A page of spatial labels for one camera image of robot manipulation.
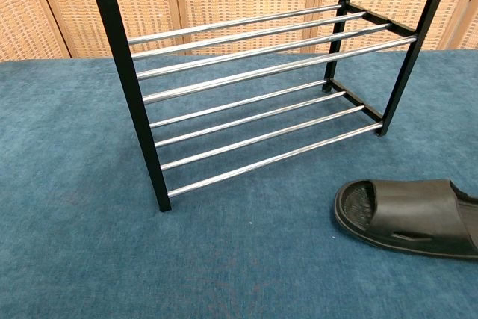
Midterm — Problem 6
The black and chrome shoe rack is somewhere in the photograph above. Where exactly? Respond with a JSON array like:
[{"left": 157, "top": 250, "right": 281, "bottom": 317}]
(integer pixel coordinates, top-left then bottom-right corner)
[{"left": 84, "top": 0, "right": 459, "bottom": 212}]

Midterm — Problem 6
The blue carpet mat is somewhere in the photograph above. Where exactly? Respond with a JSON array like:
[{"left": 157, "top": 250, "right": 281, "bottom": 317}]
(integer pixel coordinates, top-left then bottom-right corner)
[{"left": 0, "top": 48, "right": 478, "bottom": 319}]

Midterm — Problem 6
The black rubber slide sandal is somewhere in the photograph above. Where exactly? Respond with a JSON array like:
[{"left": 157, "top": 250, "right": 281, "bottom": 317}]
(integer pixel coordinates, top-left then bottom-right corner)
[{"left": 333, "top": 179, "right": 478, "bottom": 262}]

